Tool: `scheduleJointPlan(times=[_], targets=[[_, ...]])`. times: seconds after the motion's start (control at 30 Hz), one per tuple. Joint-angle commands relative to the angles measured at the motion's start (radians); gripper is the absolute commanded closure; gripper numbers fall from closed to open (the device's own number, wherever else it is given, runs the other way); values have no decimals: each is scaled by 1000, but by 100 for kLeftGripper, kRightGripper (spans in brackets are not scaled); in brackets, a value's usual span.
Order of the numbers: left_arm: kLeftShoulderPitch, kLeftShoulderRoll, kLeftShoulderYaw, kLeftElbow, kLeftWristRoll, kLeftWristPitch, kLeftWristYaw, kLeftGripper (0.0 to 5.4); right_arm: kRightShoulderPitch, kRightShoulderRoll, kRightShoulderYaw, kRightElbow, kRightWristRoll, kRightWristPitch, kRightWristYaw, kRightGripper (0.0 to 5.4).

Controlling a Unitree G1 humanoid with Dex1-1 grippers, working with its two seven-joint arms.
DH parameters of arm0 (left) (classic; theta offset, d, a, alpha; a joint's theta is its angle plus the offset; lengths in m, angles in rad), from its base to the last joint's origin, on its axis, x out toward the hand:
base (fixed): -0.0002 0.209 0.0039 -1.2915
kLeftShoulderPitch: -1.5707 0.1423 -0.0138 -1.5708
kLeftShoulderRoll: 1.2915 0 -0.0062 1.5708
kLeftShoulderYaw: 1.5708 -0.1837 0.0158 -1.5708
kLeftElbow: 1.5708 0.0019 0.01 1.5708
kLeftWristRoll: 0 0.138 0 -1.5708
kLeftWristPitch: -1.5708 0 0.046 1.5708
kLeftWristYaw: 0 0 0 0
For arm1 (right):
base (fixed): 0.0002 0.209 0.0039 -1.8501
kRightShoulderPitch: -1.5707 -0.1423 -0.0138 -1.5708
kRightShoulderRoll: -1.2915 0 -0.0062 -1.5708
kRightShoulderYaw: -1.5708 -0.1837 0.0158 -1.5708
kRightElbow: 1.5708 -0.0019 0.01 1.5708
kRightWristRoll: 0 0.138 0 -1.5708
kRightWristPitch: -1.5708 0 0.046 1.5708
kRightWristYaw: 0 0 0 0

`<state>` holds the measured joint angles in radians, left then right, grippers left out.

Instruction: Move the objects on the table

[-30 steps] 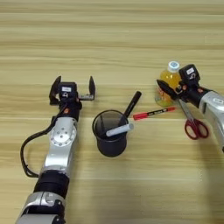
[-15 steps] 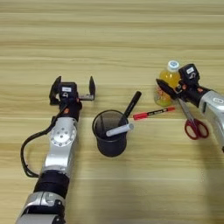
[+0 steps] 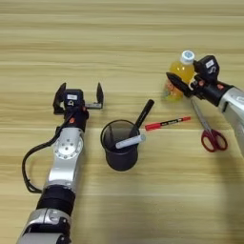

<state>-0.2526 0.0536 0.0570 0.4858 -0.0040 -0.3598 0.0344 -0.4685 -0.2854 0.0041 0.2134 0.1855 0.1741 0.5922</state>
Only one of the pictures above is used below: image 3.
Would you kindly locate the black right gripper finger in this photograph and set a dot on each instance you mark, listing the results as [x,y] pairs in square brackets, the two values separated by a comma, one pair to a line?
[179,84]

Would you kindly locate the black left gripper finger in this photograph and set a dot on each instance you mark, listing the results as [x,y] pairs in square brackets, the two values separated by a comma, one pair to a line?
[99,94]
[57,100]

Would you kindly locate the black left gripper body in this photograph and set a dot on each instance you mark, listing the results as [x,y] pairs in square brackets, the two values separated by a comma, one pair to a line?
[77,119]

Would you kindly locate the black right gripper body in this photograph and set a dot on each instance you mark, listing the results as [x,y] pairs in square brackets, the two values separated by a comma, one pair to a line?
[209,90]

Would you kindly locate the orange juice bottle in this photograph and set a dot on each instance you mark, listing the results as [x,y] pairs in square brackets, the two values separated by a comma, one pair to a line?
[182,70]

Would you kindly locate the white marker with black cap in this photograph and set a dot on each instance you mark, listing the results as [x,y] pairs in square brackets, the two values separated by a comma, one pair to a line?
[130,141]

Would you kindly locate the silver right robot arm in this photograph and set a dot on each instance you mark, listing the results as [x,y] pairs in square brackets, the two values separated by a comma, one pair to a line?
[235,105]

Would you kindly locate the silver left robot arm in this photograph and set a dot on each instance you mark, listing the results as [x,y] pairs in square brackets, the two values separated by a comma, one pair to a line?
[65,162]

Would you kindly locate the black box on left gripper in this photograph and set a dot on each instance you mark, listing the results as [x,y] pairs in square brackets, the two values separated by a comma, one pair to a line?
[73,98]

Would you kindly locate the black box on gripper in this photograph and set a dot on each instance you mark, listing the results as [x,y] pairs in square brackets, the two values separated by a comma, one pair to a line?
[208,68]
[73,98]

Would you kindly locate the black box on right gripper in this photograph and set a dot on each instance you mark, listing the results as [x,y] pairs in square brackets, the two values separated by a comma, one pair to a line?
[208,68]

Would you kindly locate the red marker pen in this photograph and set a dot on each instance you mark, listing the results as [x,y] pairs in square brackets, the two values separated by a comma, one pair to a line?
[166,123]

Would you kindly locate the black marker pen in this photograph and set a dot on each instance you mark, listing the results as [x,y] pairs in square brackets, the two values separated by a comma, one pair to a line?
[143,114]

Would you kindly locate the black mesh pen holder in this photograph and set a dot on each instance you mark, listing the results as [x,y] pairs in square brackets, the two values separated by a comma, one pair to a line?
[122,160]

